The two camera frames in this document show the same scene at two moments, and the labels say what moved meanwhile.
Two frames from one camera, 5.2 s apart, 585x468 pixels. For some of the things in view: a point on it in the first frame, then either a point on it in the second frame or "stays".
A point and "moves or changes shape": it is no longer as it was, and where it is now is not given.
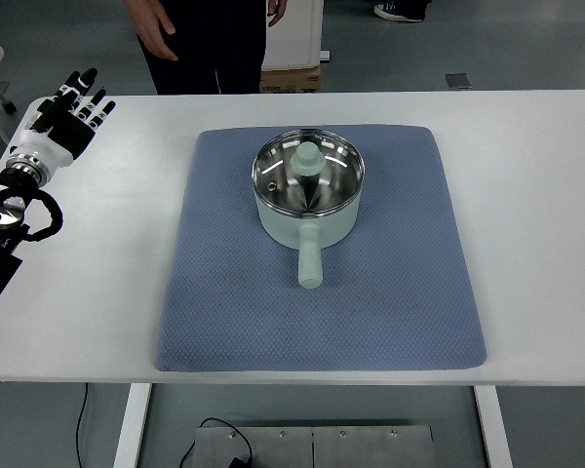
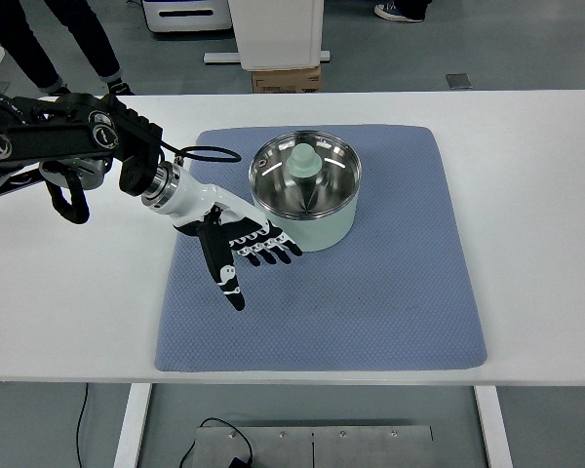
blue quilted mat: x=396 y=291 stays
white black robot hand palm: x=56 y=137 -> x=208 y=204
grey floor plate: x=458 y=80 stays
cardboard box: x=302 y=80 stays
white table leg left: x=132 y=428 stays
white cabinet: x=294 y=40 stays
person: x=205 y=47 -> x=22 y=63
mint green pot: x=308 y=234 moves or changes shape
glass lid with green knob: x=308 y=173 stays
